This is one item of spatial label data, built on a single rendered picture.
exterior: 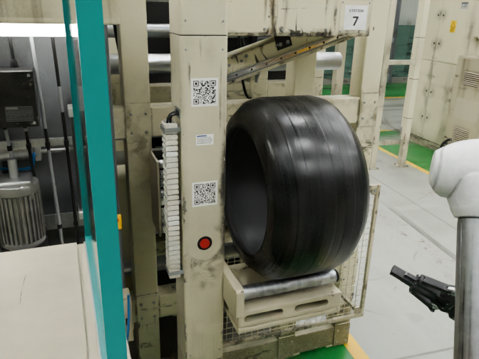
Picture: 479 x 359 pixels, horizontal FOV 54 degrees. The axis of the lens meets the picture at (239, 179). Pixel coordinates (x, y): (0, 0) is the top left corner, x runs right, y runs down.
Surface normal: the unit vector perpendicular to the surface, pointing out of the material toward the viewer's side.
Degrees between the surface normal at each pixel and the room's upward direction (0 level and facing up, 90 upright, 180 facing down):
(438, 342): 0
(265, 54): 90
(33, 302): 0
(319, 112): 24
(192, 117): 90
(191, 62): 90
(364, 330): 0
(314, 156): 54
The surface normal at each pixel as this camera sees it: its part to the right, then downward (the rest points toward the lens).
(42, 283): 0.03, -0.94
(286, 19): 0.35, 0.33
